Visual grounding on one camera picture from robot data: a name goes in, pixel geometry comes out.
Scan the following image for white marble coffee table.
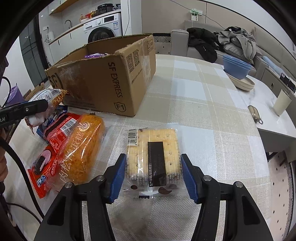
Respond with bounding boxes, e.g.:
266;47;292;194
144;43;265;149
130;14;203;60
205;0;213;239
238;75;295;152

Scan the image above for blue bowl stack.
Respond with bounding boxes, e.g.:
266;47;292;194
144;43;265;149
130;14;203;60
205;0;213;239
222;55;252;79

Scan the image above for grey jacket pile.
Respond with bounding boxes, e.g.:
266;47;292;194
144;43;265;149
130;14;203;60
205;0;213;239
215;27;261;65

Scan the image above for plaid tablecloth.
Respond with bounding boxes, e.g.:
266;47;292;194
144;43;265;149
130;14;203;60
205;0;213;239
4;54;273;241

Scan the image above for white washing machine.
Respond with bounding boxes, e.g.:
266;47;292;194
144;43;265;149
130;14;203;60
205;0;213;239
83;12;123;43

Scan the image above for red oreo cookie pack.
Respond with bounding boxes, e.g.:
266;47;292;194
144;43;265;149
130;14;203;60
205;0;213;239
28;145;56;199

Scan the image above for beige plate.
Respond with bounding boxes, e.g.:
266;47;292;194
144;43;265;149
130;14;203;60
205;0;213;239
227;73;255;91

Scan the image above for clear pack square crackers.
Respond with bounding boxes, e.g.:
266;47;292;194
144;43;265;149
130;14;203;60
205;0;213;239
121;123;185;198

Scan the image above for grey sofa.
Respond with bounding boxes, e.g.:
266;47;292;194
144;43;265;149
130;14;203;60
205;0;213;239
171;21;295;90

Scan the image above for red white chip bag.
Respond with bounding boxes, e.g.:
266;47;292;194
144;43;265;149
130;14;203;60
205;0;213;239
25;87;67;132

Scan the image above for light blue pillow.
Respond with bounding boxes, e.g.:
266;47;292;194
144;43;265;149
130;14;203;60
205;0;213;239
262;56;285;75

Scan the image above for black jacket on sofa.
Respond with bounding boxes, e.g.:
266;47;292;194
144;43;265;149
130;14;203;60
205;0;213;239
187;28;218;63

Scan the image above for blue cookie pack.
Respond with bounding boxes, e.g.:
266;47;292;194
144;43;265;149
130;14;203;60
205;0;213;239
36;105;68;138

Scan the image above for purple grape candy bag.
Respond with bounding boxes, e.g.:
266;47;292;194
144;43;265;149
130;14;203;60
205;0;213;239
84;53;109;59

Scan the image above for orange meat floss cake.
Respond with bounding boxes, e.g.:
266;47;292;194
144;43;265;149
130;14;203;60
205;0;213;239
46;114;105;191

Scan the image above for red chocolate wafer pack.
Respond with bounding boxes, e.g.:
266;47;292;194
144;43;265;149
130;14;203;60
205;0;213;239
44;113;80;154

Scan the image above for black basket on washer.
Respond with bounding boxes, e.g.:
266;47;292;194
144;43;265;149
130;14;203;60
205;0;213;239
96;3;114;15

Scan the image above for brown cardboard box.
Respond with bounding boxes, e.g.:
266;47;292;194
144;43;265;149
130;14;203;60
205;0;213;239
45;34;156;117

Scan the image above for black cable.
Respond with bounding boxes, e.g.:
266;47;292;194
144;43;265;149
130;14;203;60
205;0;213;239
0;76;47;225

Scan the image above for white cup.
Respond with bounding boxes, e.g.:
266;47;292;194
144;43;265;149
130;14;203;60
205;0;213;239
273;89;292;116

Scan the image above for person's left hand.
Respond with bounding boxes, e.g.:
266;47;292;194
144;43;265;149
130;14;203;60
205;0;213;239
0;129;9;183

